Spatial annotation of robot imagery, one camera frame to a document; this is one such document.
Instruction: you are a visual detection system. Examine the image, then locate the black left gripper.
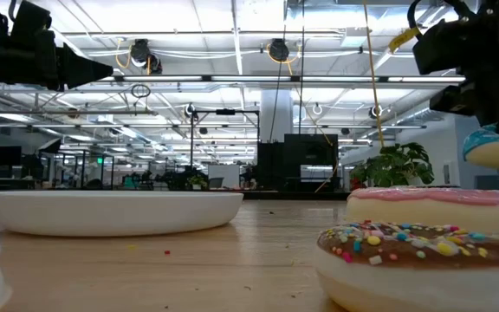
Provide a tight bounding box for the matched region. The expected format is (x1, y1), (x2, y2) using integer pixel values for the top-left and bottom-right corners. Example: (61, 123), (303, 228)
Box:
(9, 0), (114, 90)

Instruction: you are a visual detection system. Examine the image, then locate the large blue frosted donut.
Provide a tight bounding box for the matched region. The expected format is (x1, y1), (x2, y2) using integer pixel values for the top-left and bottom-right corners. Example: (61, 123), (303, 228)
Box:
(462, 123), (499, 173)

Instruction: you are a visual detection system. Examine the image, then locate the large pink frosted donut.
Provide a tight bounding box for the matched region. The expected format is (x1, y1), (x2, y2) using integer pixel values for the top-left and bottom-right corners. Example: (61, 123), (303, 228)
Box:
(344, 185), (499, 261)

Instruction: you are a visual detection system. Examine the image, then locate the dark background monitor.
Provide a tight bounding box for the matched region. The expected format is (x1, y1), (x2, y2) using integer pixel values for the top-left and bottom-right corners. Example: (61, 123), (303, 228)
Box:
(0, 146), (23, 167)

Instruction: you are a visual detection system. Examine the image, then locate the green potted plant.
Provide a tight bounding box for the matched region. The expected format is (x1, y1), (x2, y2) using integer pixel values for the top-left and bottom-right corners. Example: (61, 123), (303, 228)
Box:
(347, 141), (436, 189)

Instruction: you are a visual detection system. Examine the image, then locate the white round plate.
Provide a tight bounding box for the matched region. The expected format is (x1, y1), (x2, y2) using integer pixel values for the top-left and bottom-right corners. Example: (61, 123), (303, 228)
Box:
(0, 190), (244, 237)

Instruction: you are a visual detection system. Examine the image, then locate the small background plant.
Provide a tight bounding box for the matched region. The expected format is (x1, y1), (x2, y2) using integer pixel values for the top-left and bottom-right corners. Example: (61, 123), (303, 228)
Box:
(187, 174), (210, 191)

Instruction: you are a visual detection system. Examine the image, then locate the long ceiling light bar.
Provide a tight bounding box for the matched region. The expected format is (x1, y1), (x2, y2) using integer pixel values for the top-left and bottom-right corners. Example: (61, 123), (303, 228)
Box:
(58, 74), (467, 84)

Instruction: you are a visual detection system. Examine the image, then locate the small chocolate sprinkled donut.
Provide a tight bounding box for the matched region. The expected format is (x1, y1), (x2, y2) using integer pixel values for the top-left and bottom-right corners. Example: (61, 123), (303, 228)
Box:
(313, 219), (499, 312)

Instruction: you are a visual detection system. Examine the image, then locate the black computer case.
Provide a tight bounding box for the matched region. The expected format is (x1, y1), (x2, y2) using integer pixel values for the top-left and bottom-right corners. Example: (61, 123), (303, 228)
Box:
(256, 133), (340, 192)

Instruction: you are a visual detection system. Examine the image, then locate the black ceiling cable reel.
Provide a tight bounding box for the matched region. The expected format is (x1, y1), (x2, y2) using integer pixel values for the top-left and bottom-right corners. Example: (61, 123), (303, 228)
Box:
(268, 37), (291, 62)
(128, 37), (163, 75)

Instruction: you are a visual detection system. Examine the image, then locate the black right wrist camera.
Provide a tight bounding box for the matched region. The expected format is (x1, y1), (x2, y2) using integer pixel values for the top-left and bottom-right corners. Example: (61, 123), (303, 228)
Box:
(412, 17), (485, 75)

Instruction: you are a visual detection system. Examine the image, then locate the black background rig frame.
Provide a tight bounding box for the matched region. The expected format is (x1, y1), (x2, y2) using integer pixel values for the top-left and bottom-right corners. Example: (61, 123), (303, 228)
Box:
(190, 108), (262, 192)

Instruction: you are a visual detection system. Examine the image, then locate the yellow cable tag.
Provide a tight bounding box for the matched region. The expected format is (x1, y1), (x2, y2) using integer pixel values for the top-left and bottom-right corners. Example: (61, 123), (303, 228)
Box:
(387, 26), (423, 54)

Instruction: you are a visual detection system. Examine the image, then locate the yellow hanging cable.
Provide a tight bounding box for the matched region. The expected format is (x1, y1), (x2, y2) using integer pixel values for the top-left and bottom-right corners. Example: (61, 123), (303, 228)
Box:
(361, 0), (386, 149)

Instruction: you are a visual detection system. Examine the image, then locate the black hanging cable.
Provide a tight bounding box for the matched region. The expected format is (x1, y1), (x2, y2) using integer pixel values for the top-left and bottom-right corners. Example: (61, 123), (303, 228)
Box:
(299, 0), (306, 135)

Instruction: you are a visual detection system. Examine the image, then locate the black aluminium table frame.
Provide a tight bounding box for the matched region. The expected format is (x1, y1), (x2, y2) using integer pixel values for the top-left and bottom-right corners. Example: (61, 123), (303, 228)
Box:
(0, 189), (350, 205)

